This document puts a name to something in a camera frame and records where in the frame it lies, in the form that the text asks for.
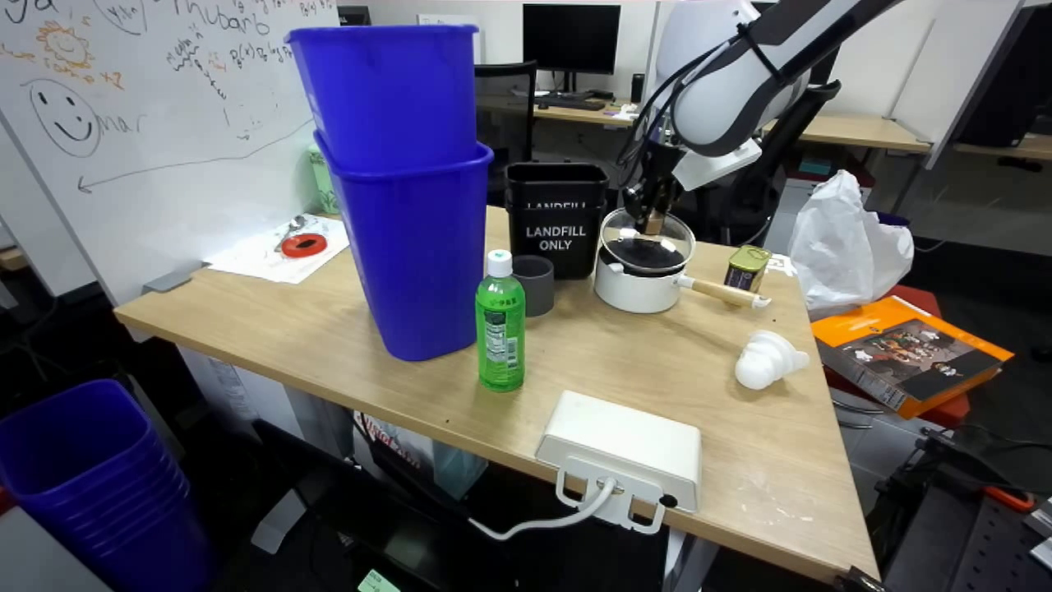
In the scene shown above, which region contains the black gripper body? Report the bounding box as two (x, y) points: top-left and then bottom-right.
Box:
(622, 129), (691, 220)

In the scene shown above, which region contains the round glass pot lid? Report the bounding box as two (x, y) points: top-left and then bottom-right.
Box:
(599, 203), (701, 278)

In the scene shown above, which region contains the black landfill waste bin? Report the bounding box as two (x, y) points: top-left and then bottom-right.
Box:
(505, 162), (611, 282)

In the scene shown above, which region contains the black keyboard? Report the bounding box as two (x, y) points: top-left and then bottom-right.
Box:
(548, 93), (611, 116)

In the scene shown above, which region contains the dark grey cylinder cup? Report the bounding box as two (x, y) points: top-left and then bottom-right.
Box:
(514, 254), (558, 320)

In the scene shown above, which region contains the black computer monitor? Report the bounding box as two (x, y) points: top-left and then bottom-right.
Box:
(955, 2), (1052, 151)
(519, 0), (625, 80)

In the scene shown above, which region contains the green tea bottle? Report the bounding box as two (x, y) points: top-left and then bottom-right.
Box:
(475, 245), (529, 394)

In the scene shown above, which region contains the white plastic bag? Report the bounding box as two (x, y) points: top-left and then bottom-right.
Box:
(785, 168), (918, 321)

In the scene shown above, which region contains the wooden office desk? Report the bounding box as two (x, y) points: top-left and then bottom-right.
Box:
(481, 93), (933, 157)

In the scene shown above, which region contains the white flat electrical box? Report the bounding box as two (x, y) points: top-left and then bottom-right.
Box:
(534, 389), (705, 517)

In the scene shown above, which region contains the blue plastic waste bin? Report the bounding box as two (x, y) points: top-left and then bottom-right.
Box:
(285, 23), (483, 175)
(314, 129), (497, 364)

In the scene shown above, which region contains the orange book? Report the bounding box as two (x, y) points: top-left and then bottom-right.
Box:
(810, 292), (1016, 421)

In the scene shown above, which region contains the green wipes container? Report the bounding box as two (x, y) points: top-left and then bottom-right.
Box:
(306, 144), (344, 217)

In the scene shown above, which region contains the red tape roll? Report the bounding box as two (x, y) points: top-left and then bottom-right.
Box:
(281, 230), (333, 262)

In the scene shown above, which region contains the white paper sheet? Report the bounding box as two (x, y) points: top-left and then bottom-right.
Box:
(203, 211), (351, 290)

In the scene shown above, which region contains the grey whiteboard eraser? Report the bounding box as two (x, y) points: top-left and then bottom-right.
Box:
(141, 258), (210, 297)

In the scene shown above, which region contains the large written whiteboard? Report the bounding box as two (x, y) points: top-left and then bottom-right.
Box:
(0, 0), (347, 307)

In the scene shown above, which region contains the stack of blue bins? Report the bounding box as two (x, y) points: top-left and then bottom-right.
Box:
(0, 379), (218, 592)

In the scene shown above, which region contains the white pot with wooden handle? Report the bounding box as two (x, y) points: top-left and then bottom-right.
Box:
(591, 240), (775, 320)

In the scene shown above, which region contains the white cable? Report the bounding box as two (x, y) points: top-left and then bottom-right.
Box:
(467, 467), (678, 544)

